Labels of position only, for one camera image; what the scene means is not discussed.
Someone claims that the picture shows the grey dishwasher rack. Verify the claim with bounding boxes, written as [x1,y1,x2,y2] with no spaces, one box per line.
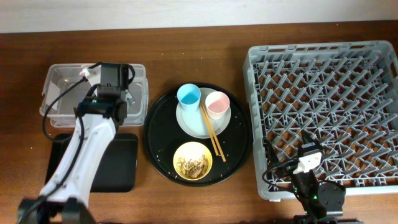
[243,40,397,201]

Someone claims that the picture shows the pink cup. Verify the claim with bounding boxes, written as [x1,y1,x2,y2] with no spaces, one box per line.
[205,91,230,119]

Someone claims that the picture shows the round black tray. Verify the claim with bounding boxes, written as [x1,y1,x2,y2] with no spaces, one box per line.
[143,83,253,187]

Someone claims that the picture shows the wooden chopstick left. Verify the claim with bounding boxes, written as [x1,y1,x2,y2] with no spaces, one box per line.
[200,102,219,156]

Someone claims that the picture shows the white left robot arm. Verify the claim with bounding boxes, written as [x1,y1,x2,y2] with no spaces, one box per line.
[17,62,136,223]

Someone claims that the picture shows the yellow bowl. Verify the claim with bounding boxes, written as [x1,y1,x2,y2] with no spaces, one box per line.
[173,142,213,181]

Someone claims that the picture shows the food scraps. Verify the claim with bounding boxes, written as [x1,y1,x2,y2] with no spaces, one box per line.
[177,155,209,179]

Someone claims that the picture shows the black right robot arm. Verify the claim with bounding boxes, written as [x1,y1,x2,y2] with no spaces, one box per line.
[262,131,346,223]

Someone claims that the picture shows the black rectangular tray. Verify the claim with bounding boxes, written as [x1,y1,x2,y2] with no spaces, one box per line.
[44,133,139,194]

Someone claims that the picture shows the wooden chopstick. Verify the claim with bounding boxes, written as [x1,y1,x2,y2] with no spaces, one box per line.
[200,102,219,156]
[203,106,226,162]

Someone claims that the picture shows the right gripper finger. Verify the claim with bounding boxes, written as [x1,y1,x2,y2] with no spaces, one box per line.
[265,139,280,170]
[300,130,323,152]

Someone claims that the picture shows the wooden chopstick right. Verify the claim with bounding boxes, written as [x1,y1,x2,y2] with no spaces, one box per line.
[203,106,226,162]

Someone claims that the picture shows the clear plastic bin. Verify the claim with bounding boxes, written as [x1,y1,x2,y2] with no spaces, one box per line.
[39,63,149,128]

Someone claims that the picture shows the light blue cup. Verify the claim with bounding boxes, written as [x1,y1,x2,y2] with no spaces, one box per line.
[177,83,201,113]

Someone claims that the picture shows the light grey plate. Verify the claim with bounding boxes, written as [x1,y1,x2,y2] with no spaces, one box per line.
[176,86,231,139]

